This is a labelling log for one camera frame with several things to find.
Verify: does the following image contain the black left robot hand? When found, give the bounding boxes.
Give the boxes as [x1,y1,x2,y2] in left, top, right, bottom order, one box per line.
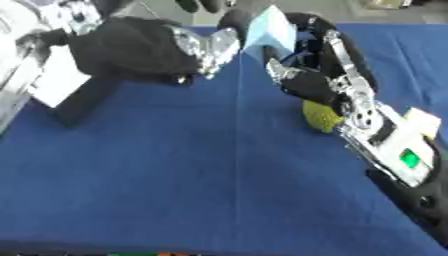
[68,16,242,85]

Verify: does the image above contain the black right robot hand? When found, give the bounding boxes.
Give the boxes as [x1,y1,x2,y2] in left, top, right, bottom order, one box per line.
[217,8,382,118]

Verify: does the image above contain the light blue block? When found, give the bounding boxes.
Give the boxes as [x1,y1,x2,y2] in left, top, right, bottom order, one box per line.
[239,4,300,60]

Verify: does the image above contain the black box white inside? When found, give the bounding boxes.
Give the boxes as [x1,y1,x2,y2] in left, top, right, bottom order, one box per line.
[24,44,126,128]

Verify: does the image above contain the yellow-green toy fruit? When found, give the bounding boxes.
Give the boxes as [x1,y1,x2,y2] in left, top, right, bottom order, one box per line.
[299,99,347,135]

